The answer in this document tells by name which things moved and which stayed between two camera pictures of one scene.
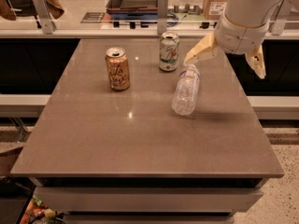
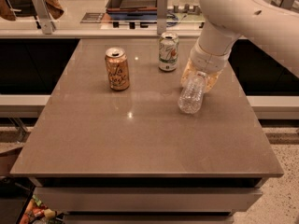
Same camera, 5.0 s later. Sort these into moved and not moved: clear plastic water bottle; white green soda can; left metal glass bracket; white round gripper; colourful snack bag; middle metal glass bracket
Moved: clear plastic water bottle; white round gripper
Not moved: middle metal glass bracket; colourful snack bag; white green soda can; left metal glass bracket
